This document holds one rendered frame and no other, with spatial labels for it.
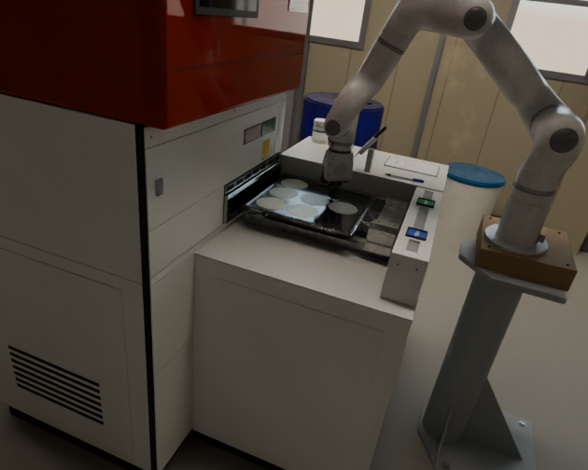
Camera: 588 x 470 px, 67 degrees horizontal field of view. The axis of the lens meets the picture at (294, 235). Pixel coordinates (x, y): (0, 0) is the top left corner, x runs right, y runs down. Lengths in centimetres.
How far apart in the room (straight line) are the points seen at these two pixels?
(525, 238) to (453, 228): 195
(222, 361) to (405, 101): 294
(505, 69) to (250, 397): 122
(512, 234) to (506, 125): 245
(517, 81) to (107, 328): 130
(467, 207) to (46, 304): 272
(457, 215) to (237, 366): 233
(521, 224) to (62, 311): 138
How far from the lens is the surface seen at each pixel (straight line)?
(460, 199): 336
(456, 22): 130
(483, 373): 180
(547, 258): 155
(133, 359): 136
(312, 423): 149
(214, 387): 157
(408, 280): 117
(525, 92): 140
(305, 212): 142
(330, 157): 146
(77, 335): 145
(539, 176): 145
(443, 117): 391
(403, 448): 197
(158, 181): 105
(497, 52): 139
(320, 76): 408
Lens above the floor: 148
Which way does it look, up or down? 27 degrees down
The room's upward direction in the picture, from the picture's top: 7 degrees clockwise
